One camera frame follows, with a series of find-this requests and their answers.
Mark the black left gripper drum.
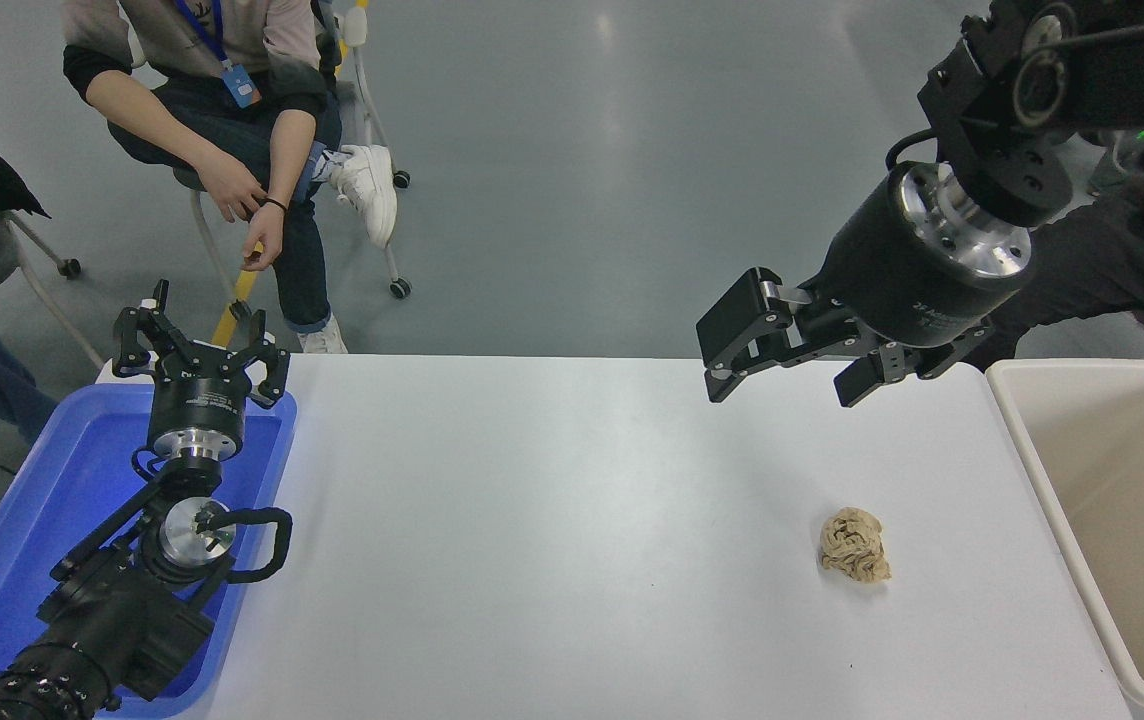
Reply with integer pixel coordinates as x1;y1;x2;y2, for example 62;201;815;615
150;348;255;441

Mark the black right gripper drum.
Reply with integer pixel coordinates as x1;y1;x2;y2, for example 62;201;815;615
812;170;1011;349

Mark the tan paper ball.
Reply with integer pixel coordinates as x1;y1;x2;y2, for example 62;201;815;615
818;507;892;584

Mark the badge person's left hand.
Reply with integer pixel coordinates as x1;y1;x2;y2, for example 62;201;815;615
241;203;288;274

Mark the badge person's right hand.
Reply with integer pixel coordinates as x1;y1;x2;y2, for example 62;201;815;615
195;153;269;224

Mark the white rounded object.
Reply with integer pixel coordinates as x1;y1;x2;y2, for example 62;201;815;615
95;358;155;387

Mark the grey wheeled chair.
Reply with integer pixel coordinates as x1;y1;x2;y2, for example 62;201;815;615
0;208;106;371

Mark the white wheeled chair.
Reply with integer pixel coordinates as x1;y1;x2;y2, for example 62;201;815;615
172;0;414;301

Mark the blue plastic tray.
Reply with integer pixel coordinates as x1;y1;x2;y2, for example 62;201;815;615
0;383;298;720

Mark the person beside bin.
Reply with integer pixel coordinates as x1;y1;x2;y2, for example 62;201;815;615
962;130;1144;373

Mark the large pale plastic bin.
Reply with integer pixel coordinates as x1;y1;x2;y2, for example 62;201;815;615
985;358;1144;720

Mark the seated person with badge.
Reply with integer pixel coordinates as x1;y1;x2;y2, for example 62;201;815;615
60;0;400;356

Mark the blue lanyard badge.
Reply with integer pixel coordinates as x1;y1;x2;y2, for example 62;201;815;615
222;62;264;110

